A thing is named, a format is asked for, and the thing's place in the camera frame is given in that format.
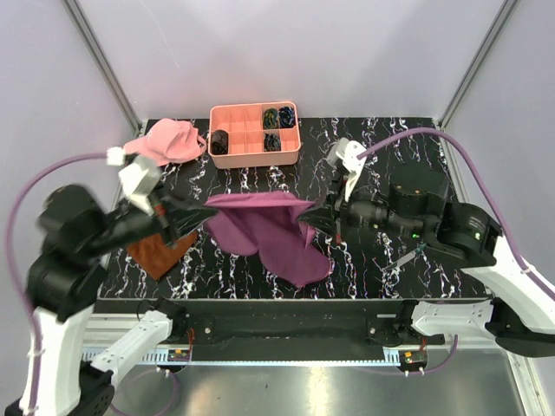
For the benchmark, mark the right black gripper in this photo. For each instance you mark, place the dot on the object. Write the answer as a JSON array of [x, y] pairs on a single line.
[[323, 216]]

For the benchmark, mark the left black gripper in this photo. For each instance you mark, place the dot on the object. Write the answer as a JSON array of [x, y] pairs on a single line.
[[166, 211]]

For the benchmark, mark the purple cloth napkin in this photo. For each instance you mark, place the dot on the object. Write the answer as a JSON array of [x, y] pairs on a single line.
[[267, 224]]

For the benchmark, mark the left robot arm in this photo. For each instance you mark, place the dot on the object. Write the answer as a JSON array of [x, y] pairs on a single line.
[[62, 289]]

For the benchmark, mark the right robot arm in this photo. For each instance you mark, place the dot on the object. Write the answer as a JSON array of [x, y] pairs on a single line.
[[519, 318]]

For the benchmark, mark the brown cloth napkin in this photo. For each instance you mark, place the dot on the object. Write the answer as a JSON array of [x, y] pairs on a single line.
[[155, 258]]

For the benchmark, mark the pink baseball cap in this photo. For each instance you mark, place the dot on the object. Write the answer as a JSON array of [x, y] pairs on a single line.
[[169, 142]]

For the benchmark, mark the dark rolled sock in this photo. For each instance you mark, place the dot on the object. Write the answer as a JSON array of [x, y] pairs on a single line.
[[219, 142]]

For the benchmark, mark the pink divided organizer box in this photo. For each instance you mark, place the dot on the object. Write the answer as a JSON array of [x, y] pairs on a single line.
[[260, 134]]

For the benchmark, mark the silver knife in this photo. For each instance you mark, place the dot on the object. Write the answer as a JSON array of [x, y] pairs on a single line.
[[405, 258]]

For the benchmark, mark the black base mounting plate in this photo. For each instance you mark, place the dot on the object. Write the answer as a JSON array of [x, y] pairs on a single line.
[[292, 332]]

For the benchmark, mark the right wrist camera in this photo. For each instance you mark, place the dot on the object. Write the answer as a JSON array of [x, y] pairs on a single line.
[[349, 158]]

